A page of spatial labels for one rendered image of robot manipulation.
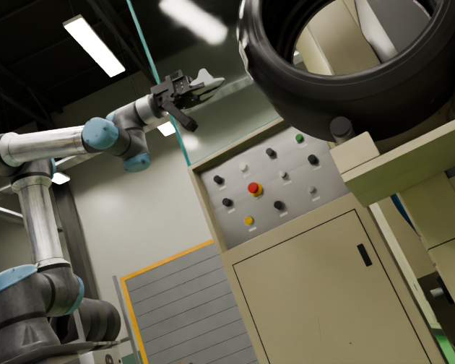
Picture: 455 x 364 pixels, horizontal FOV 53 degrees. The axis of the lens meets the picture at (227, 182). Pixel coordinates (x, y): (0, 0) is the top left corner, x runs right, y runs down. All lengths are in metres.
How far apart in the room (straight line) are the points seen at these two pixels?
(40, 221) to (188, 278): 9.34
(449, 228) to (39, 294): 1.06
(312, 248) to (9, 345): 0.94
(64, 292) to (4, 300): 0.17
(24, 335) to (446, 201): 1.10
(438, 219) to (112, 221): 10.68
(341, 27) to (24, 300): 1.18
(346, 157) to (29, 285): 0.82
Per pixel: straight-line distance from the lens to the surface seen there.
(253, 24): 1.14
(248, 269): 1.64
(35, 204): 1.45
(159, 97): 1.30
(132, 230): 11.38
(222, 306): 10.44
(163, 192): 11.30
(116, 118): 1.33
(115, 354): 1.21
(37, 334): 1.22
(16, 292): 1.25
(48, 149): 1.28
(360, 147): 0.97
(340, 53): 1.48
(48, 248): 1.40
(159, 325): 10.86
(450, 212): 1.32
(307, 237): 1.59
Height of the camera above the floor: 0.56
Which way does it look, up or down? 20 degrees up
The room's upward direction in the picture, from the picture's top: 22 degrees counter-clockwise
